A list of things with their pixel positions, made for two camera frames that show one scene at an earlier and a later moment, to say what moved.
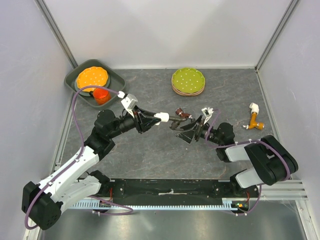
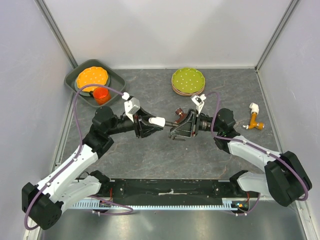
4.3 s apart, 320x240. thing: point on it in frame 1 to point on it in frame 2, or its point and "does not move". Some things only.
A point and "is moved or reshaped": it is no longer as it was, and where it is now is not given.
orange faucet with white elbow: x=255 y=110 does not move
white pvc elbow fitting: x=164 y=116 is moved or reshaped
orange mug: x=102 y=96 does not move
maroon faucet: x=184 y=116 does not move
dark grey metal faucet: x=176 y=119 to x=173 y=126
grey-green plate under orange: x=87 y=93 does not move
